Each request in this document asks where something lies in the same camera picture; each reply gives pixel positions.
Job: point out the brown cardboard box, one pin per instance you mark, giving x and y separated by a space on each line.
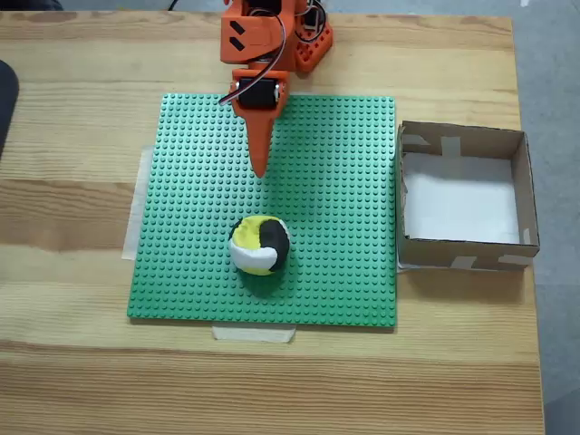
525 181

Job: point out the white paper sheet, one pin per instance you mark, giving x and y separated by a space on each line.
453 204

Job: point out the green studded baseplate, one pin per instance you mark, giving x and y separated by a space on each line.
317 181

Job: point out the long masking tape strip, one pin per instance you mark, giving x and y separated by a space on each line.
136 204

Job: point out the short masking tape strip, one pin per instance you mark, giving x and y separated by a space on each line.
254 334

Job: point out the yellow black white ball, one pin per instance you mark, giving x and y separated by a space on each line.
254 254

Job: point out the black curved object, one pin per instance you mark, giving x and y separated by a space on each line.
6 104

